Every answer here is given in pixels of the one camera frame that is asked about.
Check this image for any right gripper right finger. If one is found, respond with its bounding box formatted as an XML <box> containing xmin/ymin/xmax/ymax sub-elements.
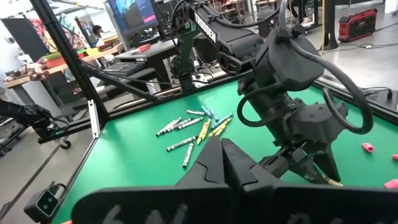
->
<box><xmin>222</xmin><ymin>138</ymin><xmax>398</xmax><ymax>224</ymax></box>

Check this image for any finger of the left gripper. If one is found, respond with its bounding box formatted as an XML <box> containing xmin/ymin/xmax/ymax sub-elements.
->
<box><xmin>289</xmin><ymin>154</ymin><xmax>326</xmax><ymax>185</ymax></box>
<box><xmin>313</xmin><ymin>144</ymin><xmax>342</xmax><ymax>183</ymax></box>

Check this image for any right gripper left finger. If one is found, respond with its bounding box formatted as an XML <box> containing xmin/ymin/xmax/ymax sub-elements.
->
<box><xmin>71</xmin><ymin>136</ymin><xmax>233</xmax><ymax>224</ymax></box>

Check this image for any green table mat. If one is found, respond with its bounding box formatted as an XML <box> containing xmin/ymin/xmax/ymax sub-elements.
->
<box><xmin>51</xmin><ymin>79</ymin><xmax>398</xmax><ymax>224</ymax></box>

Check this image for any red black toolbox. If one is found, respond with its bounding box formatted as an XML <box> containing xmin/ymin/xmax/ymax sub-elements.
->
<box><xmin>338</xmin><ymin>7</ymin><xmax>379</xmax><ymax>44</ymax></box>

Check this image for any black keyboard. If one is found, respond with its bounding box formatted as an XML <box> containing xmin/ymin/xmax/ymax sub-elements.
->
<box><xmin>102</xmin><ymin>61</ymin><xmax>147</xmax><ymax>77</ymax></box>

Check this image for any gray computer desk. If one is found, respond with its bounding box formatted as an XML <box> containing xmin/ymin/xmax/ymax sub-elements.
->
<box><xmin>114</xmin><ymin>39</ymin><xmax>183</xmax><ymax>94</ymax></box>

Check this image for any cluttered wooden table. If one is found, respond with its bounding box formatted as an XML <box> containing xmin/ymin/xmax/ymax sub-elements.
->
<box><xmin>2</xmin><ymin>42</ymin><xmax>125</xmax><ymax>91</ymax></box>

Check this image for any person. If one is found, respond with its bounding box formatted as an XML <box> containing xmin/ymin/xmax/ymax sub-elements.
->
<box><xmin>91</xmin><ymin>24</ymin><xmax>106</xmax><ymax>47</ymax></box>

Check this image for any computer monitor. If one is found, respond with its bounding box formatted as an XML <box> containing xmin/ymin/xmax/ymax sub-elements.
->
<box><xmin>104</xmin><ymin>0</ymin><xmax>162</xmax><ymax>49</ymax></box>

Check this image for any yellow power cable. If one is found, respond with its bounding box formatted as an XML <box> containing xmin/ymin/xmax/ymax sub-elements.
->
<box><xmin>320</xmin><ymin>0</ymin><xmax>326</xmax><ymax>47</ymax></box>

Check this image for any silver frame bracket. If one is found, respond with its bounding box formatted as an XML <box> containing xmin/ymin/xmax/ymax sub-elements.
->
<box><xmin>88</xmin><ymin>99</ymin><xmax>101</xmax><ymax>139</ymax></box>

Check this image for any black stereo camera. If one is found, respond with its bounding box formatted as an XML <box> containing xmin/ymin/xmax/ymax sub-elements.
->
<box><xmin>23</xmin><ymin>188</ymin><xmax>62</xmax><ymax>223</ymax></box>

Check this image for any black aluminium table frame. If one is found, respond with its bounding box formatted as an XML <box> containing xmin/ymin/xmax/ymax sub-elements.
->
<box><xmin>29</xmin><ymin>0</ymin><xmax>398</xmax><ymax>147</ymax></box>

